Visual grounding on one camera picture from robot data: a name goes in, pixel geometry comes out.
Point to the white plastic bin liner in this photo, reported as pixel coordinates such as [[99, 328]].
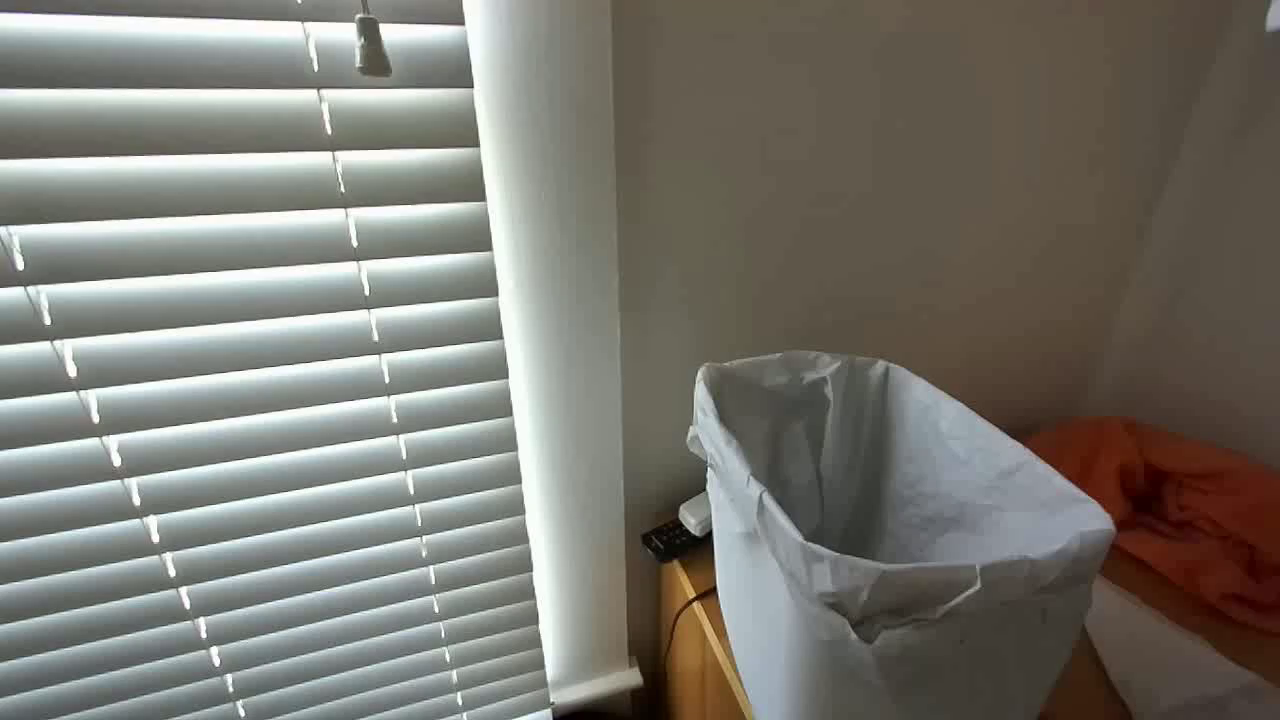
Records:
[[922, 483]]

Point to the white sheet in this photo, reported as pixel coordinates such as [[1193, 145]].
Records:
[[1161, 660]]

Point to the small black device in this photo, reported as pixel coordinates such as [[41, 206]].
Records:
[[666, 541]]

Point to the orange crumpled cloth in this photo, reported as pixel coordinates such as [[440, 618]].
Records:
[[1187, 513]]

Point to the light wooden cabinet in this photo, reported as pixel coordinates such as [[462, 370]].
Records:
[[693, 660]]

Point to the white window frame trim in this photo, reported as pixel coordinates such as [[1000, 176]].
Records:
[[555, 335]]

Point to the white slatted window blinds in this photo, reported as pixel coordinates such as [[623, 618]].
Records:
[[241, 401]]

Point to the small white plug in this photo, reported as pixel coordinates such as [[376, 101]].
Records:
[[693, 513]]

